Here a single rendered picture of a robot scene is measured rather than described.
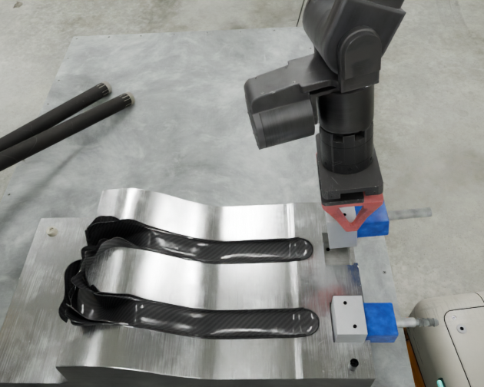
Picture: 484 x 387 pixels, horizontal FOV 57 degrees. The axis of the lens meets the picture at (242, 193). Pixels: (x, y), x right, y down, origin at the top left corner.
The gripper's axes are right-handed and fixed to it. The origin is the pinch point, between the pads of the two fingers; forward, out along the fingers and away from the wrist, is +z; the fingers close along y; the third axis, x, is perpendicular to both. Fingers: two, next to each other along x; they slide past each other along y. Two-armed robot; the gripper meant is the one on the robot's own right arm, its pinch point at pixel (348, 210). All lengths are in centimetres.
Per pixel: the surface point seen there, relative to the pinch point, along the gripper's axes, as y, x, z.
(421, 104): -141, 49, 88
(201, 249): -0.6, -21.2, 6.1
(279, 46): -63, -9, 8
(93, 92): -43, -49, 2
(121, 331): 13.8, -28.7, 2.4
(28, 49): -195, -159, 53
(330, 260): -0.2, -2.8, 10.8
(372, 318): 10.6, 1.4, 8.5
